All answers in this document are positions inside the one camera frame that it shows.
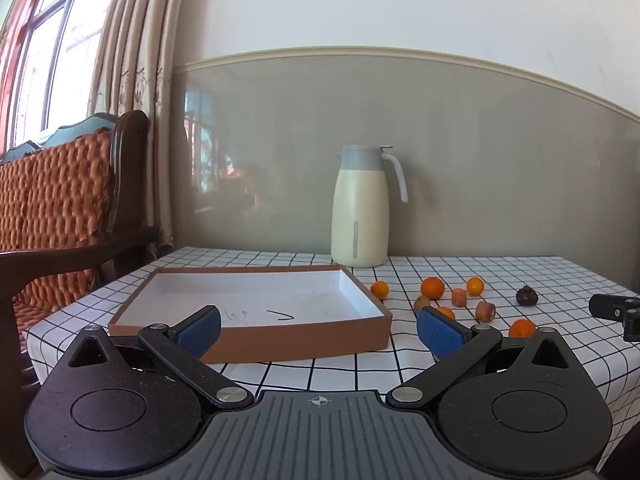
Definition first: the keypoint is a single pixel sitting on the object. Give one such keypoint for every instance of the peeled tangerine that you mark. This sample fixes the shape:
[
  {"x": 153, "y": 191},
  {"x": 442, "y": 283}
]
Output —
[
  {"x": 459, "y": 297},
  {"x": 485, "y": 310}
]

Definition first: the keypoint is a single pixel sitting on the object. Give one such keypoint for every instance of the shallow brown cardboard box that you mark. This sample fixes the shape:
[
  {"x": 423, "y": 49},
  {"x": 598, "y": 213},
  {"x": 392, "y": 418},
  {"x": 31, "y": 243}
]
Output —
[{"x": 280, "y": 292}]

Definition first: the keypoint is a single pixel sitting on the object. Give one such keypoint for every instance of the cream thermos jug grey lid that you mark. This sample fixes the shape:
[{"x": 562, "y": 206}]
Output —
[{"x": 360, "y": 220}]

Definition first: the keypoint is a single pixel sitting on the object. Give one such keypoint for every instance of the dark purple mangosteen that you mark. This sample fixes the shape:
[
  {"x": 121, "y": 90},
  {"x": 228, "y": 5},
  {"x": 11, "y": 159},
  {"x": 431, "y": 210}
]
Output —
[{"x": 527, "y": 295}]

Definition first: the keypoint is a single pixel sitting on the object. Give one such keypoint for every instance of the small orange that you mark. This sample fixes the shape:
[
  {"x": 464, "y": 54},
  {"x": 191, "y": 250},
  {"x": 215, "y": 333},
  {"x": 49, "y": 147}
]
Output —
[
  {"x": 475, "y": 286},
  {"x": 522, "y": 329},
  {"x": 432, "y": 288},
  {"x": 379, "y": 289},
  {"x": 446, "y": 312}
]

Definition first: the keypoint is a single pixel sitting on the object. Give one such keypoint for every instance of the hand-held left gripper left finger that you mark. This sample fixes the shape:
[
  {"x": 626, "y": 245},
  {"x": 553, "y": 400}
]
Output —
[{"x": 202, "y": 327}]

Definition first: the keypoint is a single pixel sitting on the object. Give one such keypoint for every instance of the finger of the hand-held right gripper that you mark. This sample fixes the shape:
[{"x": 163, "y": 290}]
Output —
[{"x": 607, "y": 306}]

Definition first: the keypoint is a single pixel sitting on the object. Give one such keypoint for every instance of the white black checked tablecloth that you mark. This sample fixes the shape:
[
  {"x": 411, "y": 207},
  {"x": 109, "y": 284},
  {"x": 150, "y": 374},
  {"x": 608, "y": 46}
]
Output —
[{"x": 500, "y": 270}]

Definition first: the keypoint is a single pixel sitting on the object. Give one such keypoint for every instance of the orange woven back cushion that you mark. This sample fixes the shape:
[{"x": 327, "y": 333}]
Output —
[{"x": 50, "y": 195}]

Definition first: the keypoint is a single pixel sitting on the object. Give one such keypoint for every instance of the dark wooden sofa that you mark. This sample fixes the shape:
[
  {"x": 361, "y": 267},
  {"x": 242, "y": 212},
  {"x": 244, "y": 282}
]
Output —
[{"x": 130, "y": 160}]

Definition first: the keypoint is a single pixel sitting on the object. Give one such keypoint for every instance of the beige patterned curtain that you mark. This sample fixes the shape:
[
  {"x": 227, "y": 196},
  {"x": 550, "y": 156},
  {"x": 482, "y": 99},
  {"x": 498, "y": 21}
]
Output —
[{"x": 145, "y": 60}]

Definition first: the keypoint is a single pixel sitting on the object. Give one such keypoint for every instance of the small brown kiwi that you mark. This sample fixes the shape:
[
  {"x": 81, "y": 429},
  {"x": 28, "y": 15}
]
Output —
[{"x": 421, "y": 303}]

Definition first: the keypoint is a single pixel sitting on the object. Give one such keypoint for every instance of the red framed window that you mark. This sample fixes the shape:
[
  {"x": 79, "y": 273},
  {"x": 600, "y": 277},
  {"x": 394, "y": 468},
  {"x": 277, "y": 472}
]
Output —
[{"x": 55, "y": 50}]

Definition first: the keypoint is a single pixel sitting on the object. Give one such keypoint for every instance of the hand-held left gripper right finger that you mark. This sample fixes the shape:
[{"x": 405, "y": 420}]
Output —
[{"x": 440, "y": 332}]

